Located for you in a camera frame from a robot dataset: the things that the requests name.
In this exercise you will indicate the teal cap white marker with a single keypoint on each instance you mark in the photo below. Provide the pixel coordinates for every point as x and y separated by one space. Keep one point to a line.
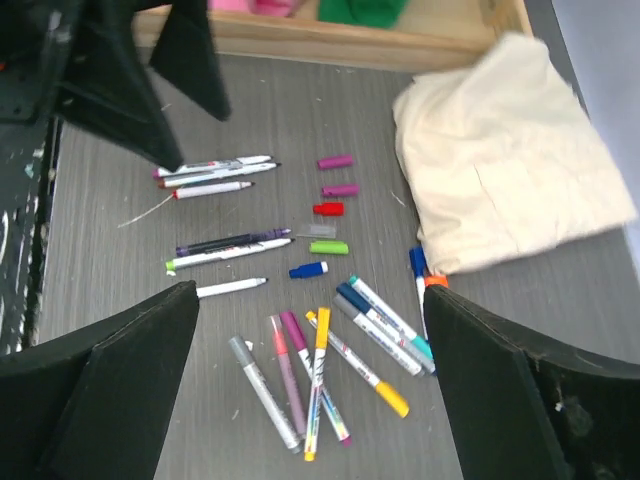
391 315

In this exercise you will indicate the beige folded cloth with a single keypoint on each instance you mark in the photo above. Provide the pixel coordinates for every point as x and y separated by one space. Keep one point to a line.
502 161

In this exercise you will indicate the grey end white marker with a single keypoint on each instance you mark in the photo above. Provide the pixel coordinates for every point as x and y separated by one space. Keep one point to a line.
277 416

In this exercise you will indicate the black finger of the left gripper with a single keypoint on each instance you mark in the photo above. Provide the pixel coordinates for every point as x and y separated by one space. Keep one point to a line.
105 88
185 56

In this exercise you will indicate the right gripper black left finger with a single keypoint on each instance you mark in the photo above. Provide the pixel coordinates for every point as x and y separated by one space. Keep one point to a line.
96 403

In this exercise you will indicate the orange black highlighter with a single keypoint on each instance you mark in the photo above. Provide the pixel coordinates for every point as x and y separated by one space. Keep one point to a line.
432 280

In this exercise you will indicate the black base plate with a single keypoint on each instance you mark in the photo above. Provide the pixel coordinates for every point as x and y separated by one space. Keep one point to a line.
29 157

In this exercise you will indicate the blue cap white marker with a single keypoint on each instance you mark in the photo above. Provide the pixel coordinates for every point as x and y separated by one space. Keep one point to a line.
419 268

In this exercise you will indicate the wooden clothes rack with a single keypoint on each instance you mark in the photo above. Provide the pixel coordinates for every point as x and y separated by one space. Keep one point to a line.
429 35

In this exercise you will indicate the lilac pen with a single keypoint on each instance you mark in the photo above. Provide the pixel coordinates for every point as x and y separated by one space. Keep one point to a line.
288 376

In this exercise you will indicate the green shirt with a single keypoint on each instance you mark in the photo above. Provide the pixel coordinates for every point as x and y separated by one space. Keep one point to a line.
381 14

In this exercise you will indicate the magenta pen cap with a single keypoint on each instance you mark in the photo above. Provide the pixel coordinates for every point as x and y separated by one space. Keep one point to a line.
334 162
343 190

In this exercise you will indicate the dark purple clear pen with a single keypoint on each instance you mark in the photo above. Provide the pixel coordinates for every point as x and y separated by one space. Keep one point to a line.
238 240

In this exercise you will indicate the yellow end rainbow pen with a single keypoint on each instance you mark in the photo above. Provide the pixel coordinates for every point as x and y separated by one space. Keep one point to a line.
321 341

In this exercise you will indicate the blue end white marker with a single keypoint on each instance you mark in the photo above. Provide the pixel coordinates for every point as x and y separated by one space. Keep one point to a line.
230 287

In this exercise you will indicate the clear pen cap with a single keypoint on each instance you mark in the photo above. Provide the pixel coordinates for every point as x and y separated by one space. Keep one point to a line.
319 231

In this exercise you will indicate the pink shirt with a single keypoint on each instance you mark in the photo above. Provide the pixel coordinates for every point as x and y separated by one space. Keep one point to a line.
275 8

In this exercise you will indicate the green cap rainbow pen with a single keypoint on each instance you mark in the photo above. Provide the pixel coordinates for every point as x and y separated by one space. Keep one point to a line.
225 254

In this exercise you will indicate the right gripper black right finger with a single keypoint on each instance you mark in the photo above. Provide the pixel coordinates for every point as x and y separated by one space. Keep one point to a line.
523 405

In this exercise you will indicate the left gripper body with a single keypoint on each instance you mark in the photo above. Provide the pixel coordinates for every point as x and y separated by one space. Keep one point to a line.
38 39

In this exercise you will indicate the green pen cap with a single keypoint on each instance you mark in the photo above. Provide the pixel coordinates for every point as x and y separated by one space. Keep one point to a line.
329 247

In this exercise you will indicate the red cap white pen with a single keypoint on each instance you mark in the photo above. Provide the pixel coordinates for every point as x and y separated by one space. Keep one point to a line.
212 189

